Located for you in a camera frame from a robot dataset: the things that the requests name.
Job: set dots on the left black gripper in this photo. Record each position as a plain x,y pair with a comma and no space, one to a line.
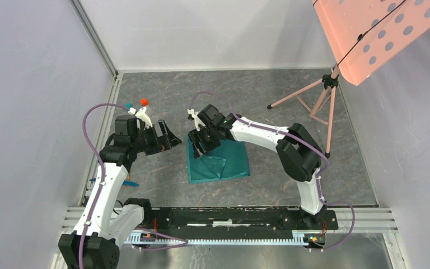
167,140

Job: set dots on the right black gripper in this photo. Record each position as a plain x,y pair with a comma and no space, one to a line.
195,137

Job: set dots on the teal cloth napkin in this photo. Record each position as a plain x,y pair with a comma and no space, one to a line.
226,162

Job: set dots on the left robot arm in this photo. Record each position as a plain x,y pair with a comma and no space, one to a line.
96,240

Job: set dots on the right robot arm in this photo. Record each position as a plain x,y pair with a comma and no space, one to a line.
298,152

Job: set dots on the blue knife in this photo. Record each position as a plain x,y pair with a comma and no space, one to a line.
126,183

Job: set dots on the pink tripod stand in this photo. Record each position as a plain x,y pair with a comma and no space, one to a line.
330,84

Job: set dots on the pink perforated panel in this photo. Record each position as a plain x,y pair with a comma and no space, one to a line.
364,35

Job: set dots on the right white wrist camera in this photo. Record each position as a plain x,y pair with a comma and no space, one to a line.
193,115

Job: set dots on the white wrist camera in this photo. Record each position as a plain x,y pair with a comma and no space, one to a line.
193,115
143,116

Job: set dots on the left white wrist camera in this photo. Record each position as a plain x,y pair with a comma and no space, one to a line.
143,116

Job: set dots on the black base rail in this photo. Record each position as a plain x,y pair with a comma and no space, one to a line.
237,222

